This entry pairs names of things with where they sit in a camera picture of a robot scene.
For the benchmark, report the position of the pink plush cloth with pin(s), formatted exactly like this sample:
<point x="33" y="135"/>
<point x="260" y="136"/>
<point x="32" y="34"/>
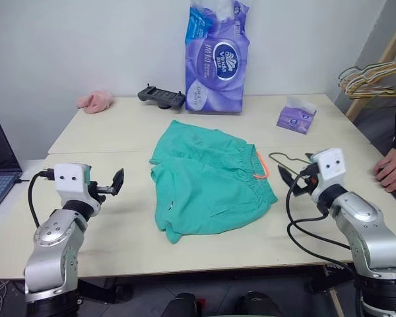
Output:
<point x="97" y="102"/>

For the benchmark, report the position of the beige wooden leg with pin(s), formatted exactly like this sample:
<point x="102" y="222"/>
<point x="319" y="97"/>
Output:
<point x="336" y="303"/>

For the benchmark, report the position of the large purple tissue pack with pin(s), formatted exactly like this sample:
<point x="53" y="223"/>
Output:
<point x="217" y="82"/>

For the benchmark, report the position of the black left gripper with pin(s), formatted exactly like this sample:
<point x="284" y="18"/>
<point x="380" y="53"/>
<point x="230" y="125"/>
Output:
<point x="102" y="190"/>

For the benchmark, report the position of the small purple tissue pack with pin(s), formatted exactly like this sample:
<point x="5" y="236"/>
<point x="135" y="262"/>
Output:
<point x="293" y="119"/>

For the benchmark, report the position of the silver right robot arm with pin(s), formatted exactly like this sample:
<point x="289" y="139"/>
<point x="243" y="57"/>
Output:
<point x="366" y="231"/>

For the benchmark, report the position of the dark rounded shape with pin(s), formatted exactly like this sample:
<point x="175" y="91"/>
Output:
<point x="255" y="305"/>
<point x="179" y="305"/>

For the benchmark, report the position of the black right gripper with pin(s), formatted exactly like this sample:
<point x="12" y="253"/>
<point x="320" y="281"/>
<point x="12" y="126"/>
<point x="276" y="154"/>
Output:
<point x="310" y="178"/>

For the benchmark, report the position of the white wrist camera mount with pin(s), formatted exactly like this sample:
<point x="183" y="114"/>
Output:
<point x="330" y="165"/>
<point x="69" y="178"/>

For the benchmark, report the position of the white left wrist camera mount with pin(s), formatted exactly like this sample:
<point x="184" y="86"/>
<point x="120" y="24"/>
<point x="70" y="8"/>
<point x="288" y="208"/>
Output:
<point x="69" y="178"/>

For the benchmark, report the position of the dark laptop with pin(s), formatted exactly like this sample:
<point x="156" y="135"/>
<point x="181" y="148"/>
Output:
<point x="0" y="185"/>

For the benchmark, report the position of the green shorts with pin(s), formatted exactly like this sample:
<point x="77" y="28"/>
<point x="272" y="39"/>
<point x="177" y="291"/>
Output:
<point x="211" y="191"/>

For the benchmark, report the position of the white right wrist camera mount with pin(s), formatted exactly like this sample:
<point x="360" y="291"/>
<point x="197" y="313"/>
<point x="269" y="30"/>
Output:
<point x="330" y="165"/>

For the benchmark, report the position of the black table support bar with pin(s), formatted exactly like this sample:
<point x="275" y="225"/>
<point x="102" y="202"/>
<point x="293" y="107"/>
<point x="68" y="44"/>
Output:
<point x="330" y="277"/>
<point x="102" y="292"/>

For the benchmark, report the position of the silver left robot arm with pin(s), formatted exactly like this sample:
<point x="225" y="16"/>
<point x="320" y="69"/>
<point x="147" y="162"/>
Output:
<point x="52" y="237"/>

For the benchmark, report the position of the person's bare hand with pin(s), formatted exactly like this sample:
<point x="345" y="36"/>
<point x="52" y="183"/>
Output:
<point x="394" y="168"/>

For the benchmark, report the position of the bunch of hangers on rack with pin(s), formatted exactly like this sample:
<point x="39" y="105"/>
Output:
<point x="356" y="105"/>

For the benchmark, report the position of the black handheld controller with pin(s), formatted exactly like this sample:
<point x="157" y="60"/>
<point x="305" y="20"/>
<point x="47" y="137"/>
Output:
<point x="161" y="96"/>

